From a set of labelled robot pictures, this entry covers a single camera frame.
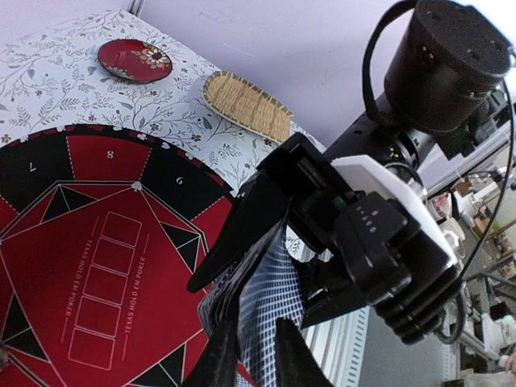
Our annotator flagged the right aluminium frame post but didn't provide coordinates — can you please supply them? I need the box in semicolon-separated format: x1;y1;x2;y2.
127;0;146;16

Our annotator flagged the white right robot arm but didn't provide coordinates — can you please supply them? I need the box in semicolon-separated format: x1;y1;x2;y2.
187;1;511;296

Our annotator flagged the blue playing card deck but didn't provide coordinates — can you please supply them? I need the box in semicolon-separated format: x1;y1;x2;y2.
198;223;285;338

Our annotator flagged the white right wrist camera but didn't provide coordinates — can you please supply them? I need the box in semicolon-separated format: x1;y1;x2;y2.
302;155;463;345

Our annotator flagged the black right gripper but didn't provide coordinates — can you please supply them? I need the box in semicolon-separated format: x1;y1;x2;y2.
186;133;357;293

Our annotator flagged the blue backed card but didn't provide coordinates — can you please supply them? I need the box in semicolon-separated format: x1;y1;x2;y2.
238;233;304;386

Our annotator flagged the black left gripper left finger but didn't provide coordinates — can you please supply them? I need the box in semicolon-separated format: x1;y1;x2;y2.
181;318;239;387

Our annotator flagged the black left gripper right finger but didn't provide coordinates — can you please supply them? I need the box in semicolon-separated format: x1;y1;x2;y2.
274;318;332;387

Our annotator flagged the round red black poker mat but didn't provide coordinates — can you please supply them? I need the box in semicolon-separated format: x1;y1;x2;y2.
1;125;232;386

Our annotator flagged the woven bamboo tray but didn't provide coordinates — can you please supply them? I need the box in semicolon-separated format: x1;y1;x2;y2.
202;71;293;144

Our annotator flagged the red floral round plate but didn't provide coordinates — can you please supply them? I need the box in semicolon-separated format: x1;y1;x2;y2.
98;39;173;83

